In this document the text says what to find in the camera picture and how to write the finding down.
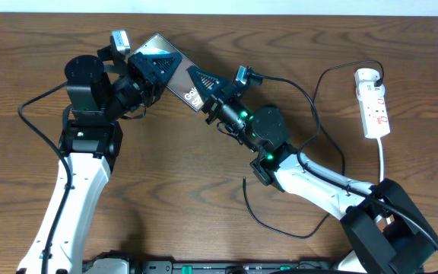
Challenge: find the Samsung Galaxy smartphone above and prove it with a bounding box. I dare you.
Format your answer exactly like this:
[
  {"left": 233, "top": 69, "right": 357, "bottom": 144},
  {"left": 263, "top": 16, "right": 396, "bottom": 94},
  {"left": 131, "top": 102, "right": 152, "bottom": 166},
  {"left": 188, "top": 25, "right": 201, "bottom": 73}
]
[{"left": 133, "top": 33, "right": 204, "bottom": 112}]

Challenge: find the black charging cable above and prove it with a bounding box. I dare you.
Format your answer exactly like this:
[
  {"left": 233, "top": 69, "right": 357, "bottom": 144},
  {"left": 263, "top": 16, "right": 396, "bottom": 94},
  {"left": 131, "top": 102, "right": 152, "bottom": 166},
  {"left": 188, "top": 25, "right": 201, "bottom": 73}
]
[{"left": 242, "top": 59, "right": 386, "bottom": 240}]

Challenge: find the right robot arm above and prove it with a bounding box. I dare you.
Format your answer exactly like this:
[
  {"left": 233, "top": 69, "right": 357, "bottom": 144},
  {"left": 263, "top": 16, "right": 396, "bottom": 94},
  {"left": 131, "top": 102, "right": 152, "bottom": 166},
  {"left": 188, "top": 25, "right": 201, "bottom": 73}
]
[{"left": 187, "top": 65, "right": 438, "bottom": 273}]

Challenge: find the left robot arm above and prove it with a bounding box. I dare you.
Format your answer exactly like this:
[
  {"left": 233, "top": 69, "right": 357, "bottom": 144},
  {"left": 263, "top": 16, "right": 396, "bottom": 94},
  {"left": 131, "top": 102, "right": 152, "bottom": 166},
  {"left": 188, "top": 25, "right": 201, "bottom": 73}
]
[{"left": 17, "top": 53, "right": 182, "bottom": 273}]

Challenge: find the white power strip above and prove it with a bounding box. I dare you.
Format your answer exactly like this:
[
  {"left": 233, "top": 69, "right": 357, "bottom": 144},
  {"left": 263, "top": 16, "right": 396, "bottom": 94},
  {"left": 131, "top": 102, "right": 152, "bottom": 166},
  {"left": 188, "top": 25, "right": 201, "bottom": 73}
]
[{"left": 354, "top": 68, "right": 390, "bottom": 139}]

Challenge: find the white power strip cord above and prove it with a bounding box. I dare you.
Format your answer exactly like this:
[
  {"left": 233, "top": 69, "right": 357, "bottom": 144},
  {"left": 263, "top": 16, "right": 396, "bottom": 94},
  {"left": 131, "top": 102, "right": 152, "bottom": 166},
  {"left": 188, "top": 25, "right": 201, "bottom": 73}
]
[{"left": 376, "top": 137, "right": 393, "bottom": 225}]

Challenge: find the black right camera cable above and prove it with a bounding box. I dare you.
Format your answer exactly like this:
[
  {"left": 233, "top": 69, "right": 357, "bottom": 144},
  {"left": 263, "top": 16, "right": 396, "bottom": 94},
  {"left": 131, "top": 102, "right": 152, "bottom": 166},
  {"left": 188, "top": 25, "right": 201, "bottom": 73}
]
[{"left": 251, "top": 72, "right": 438, "bottom": 274}]

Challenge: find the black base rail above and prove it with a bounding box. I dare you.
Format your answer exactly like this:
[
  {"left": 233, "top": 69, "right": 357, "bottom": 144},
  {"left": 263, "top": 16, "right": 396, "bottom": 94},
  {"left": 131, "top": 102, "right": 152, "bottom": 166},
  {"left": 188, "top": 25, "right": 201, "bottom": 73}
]
[{"left": 82, "top": 258, "right": 332, "bottom": 274}]

